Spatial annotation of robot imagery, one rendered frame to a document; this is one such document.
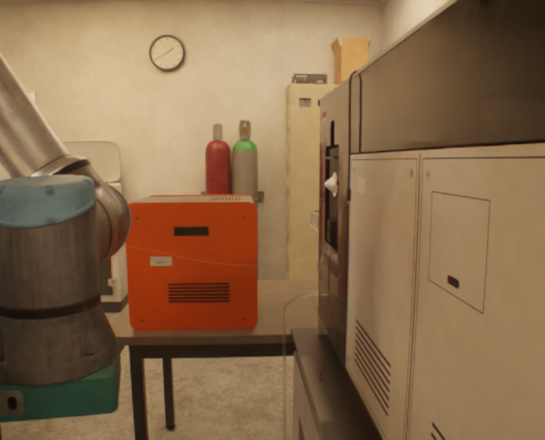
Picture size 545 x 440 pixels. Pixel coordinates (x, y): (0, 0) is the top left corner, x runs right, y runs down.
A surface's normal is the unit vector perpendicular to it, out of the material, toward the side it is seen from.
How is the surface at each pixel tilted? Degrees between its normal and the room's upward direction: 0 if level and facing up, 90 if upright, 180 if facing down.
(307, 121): 90
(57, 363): 70
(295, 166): 90
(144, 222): 90
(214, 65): 90
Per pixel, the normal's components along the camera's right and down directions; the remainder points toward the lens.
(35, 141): 0.50, -0.20
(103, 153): 0.07, 0.37
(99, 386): 0.26, 0.11
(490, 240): -1.00, 0.01
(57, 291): 0.57, 0.10
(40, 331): 0.29, -0.23
